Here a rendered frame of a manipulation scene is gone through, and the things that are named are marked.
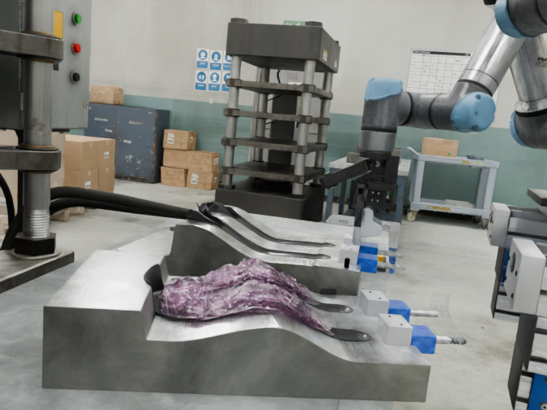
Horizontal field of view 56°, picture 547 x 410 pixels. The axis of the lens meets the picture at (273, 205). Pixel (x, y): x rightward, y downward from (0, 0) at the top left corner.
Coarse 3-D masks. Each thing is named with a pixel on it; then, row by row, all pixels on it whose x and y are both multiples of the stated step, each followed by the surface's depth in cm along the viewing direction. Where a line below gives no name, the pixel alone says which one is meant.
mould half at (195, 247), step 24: (144, 240) 117; (168, 240) 119; (192, 240) 104; (216, 240) 103; (264, 240) 116; (312, 240) 121; (336, 240) 122; (168, 264) 106; (192, 264) 105; (216, 264) 104; (288, 264) 100; (312, 264) 100; (336, 264) 101; (312, 288) 100; (336, 288) 99
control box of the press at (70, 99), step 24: (0, 0) 126; (24, 0) 125; (72, 0) 143; (0, 24) 127; (72, 24) 145; (72, 48) 145; (0, 72) 129; (72, 72) 146; (0, 96) 130; (72, 96) 149; (0, 120) 131; (72, 120) 150
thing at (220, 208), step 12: (204, 204) 116; (216, 204) 122; (192, 216) 109; (204, 216) 107; (216, 216) 111; (240, 216) 121; (228, 228) 111; (252, 228) 120; (240, 240) 109; (276, 240) 120; (288, 240) 120; (264, 252) 109; (276, 252) 109; (288, 252) 109; (300, 252) 109
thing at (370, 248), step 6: (348, 234) 116; (348, 240) 113; (360, 240) 112; (360, 246) 113; (366, 246) 112; (372, 246) 112; (378, 246) 113; (366, 252) 113; (372, 252) 112; (378, 252) 114; (384, 252) 113; (390, 252) 113; (396, 252) 113; (402, 252) 113
